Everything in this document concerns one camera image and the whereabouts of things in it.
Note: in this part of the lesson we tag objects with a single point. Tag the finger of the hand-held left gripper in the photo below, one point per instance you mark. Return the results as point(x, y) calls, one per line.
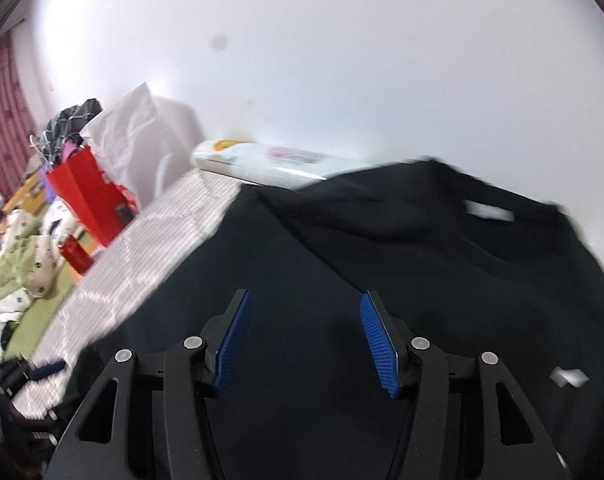
point(47, 369)
point(46, 422)

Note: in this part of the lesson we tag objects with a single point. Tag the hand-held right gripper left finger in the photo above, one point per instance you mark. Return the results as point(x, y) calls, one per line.
point(229, 347)

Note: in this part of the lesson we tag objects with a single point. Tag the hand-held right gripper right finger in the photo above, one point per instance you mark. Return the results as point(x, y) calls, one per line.
point(379, 347)

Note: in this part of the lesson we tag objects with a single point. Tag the black sweatshirt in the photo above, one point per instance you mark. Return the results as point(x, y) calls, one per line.
point(332, 240)

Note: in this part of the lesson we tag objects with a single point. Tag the small red box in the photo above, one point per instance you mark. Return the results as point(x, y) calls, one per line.
point(75, 256)

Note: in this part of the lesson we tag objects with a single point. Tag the brown cardboard box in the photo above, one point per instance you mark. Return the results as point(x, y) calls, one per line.
point(24, 192)

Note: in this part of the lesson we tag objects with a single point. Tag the red paper bag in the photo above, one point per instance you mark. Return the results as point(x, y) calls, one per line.
point(86, 195)

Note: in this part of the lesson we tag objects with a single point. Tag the purple cloth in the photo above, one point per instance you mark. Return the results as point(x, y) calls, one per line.
point(49, 182)

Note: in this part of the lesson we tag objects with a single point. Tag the white printed pillow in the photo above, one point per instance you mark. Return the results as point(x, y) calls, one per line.
point(242, 160)

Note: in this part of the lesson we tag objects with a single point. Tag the white plastic bag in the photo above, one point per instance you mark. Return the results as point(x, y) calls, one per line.
point(131, 135)

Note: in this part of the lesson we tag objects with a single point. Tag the dark checkered bag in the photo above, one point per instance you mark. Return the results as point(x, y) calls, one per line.
point(66, 125)

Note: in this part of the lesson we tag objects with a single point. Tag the pink curtain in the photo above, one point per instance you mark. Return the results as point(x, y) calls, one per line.
point(1, 110)

